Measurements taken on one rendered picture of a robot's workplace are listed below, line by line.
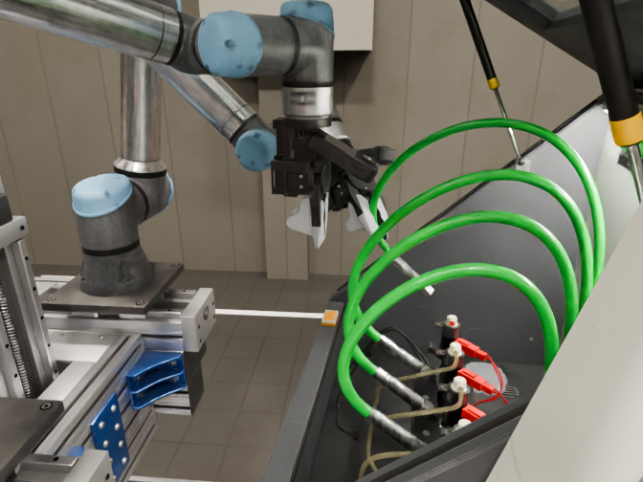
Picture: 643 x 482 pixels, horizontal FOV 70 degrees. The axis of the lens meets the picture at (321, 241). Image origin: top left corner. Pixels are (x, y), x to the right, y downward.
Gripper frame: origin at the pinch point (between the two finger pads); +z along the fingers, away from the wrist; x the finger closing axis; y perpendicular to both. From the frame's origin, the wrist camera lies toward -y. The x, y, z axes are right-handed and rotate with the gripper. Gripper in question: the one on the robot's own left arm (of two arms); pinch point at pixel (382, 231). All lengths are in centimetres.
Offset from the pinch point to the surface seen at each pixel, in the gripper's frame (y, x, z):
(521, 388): 6, -33, 37
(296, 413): 18.9, 17.8, 24.0
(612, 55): -45, 34, 11
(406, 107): 69, -184, -124
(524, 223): -29.1, 16.7, 14.6
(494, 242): -5.6, -29.3, 6.7
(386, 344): -1.5, 13.6, 19.8
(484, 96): 33, -214, -110
